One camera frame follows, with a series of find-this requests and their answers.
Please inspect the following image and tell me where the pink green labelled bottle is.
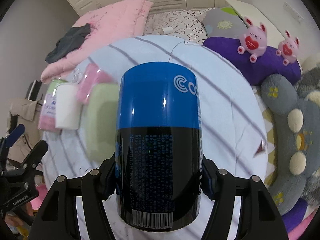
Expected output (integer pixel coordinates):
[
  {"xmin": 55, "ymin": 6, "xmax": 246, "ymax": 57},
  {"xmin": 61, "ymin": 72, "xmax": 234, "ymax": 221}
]
[{"xmin": 38, "ymin": 79, "xmax": 66, "ymax": 133}]

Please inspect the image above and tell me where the blue black cooltowel can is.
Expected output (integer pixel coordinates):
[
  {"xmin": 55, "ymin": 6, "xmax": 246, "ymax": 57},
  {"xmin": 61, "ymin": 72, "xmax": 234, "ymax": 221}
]
[{"xmin": 114, "ymin": 62, "xmax": 202, "ymax": 232}]

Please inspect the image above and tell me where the light green felt cup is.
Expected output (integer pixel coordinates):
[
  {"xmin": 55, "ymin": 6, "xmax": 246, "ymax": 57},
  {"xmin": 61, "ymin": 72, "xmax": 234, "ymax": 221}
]
[{"xmin": 85, "ymin": 83, "xmax": 119, "ymax": 163}]

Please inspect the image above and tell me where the grey plush toy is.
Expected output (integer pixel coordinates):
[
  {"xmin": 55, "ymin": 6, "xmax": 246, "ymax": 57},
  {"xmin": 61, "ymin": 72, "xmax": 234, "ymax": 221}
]
[{"xmin": 261, "ymin": 74, "xmax": 319, "ymax": 215}]

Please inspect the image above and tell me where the heart patterned pillow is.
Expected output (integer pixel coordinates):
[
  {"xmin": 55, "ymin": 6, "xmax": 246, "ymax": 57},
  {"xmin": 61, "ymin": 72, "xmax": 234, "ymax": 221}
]
[{"xmin": 143, "ymin": 8, "xmax": 212, "ymax": 45}]

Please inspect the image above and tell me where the beige jacket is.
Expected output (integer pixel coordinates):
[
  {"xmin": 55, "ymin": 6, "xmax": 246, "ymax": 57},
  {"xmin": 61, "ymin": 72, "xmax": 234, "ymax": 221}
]
[{"xmin": 5, "ymin": 97, "xmax": 46, "ymax": 176}]

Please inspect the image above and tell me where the pink folded quilt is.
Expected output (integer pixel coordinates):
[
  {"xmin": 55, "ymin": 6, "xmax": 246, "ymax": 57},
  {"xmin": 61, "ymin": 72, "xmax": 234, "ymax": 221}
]
[{"xmin": 40, "ymin": 0, "xmax": 153, "ymax": 83}]

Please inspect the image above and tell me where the small pink bunny plush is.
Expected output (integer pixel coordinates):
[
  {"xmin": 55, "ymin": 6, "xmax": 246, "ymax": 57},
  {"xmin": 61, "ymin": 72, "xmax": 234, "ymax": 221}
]
[{"xmin": 276, "ymin": 30, "xmax": 299, "ymax": 66}]

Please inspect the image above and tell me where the grey flower pillow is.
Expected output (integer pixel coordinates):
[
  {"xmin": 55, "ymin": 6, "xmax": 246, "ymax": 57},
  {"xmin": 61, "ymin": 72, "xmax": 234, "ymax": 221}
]
[{"xmin": 197, "ymin": 7, "xmax": 247, "ymax": 39}]

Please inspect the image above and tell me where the white paper cup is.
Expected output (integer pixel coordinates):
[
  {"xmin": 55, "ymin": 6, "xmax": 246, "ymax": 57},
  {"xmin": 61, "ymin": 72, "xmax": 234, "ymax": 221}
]
[{"xmin": 55, "ymin": 82, "xmax": 82, "ymax": 130}]

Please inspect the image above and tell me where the purple cushion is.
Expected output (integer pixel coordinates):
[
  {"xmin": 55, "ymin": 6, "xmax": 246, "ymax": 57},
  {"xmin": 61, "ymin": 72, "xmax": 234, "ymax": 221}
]
[{"xmin": 203, "ymin": 37, "xmax": 301, "ymax": 86}]

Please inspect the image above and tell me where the dark grey cloth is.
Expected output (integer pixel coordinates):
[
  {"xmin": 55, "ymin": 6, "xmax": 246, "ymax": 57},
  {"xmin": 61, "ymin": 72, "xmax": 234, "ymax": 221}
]
[{"xmin": 45, "ymin": 23, "xmax": 91, "ymax": 63}]

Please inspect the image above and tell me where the large pink bunny plush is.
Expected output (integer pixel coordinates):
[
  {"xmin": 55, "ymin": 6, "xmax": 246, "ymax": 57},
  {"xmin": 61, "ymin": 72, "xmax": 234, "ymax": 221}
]
[{"xmin": 237, "ymin": 16, "xmax": 267, "ymax": 63}]

